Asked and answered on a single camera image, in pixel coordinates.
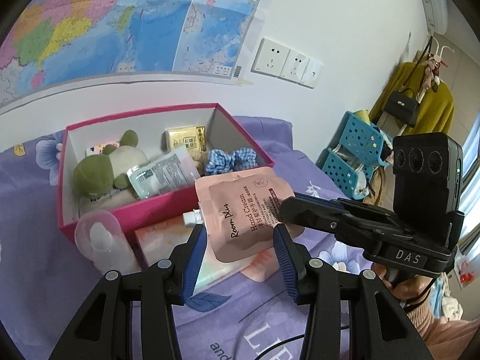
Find pink hand cream pouch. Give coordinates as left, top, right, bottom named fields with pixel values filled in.
left=183, top=166, right=294, bottom=263

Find cotton swab packet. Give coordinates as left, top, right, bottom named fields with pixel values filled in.
left=127, top=146, right=200, bottom=200

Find blue gingham scrunchie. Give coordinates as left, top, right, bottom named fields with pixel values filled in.
left=204, top=148, right=257, bottom=176

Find green plush toy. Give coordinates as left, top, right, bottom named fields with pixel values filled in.
left=72, top=129, right=148, bottom=198

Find yellow tissue pack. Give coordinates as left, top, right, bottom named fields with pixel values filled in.
left=165, top=125, right=207, bottom=152

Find pink floral tissue pack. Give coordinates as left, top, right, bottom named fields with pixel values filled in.
left=85, top=142, right=120, bottom=157

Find pink sleeve right forearm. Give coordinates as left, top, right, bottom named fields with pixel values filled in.
left=407, top=301, right=479, bottom=360

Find person right hand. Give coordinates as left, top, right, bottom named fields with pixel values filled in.
left=371, top=262, right=434, bottom=306

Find pastel tissue box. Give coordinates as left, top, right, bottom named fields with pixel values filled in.
left=133, top=214, right=252, bottom=297

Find white spray bottle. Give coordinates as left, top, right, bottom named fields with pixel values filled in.
left=74, top=211, right=141, bottom=275

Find pink cardboard box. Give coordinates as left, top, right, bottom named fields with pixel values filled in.
left=57, top=103, right=273, bottom=241

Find beige plush toy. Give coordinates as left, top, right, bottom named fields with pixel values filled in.
left=191, top=151, right=209, bottom=176

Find blue plastic basket shelf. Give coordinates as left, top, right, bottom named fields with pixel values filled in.
left=316, top=110, right=393, bottom=200

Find mustard yellow hanging coat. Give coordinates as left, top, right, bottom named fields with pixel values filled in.
left=369, top=62, right=455, bottom=136

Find black handbag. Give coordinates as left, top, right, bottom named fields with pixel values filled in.
left=384, top=88, right=420, bottom=128

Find purple floral bedsheet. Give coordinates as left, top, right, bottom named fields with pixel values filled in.
left=0, top=115, right=380, bottom=360

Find white coat rack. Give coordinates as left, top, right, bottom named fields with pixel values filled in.
left=416, top=36, right=455, bottom=103

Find white air conditioner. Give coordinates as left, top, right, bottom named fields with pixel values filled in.
left=421, top=0, right=448, bottom=35

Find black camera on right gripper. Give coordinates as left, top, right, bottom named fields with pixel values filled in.
left=391, top=131, right=465, bottom=248

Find black cable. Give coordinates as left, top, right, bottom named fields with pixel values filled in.
left=254, top=323, right=353, bottom=360

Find white wall socket panel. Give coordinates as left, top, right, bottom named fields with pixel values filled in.
left=250, top=37, right=323, bottom=89

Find colourful wall map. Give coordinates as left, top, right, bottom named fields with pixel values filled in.
left=1, top=0, right=268, bottom=111

